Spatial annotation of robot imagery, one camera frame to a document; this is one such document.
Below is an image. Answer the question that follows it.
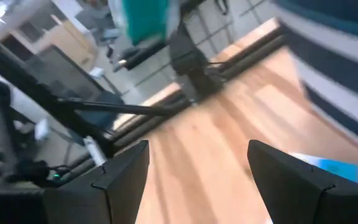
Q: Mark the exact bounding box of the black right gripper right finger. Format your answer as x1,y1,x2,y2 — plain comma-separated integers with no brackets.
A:
247,139,358,224

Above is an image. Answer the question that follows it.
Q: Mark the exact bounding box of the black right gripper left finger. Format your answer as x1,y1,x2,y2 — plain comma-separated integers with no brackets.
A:
43,139,150,224

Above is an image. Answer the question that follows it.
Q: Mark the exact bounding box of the blue white pill organizer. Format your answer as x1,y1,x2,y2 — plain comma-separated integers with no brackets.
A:
290,151,358,185

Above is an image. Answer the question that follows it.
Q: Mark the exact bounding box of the green first aid kit box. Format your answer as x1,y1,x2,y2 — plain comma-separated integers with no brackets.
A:
121,0,180,47

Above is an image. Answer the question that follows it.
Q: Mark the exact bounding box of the navy white striped fabric basket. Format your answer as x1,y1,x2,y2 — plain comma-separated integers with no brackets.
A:
271,0,358,154

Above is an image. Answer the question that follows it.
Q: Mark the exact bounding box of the grey desk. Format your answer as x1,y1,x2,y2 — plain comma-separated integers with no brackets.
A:
25,44,106,101

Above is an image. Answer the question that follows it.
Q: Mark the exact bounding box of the black aluminium table frame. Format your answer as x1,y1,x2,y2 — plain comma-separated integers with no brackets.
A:
0,26,287,182

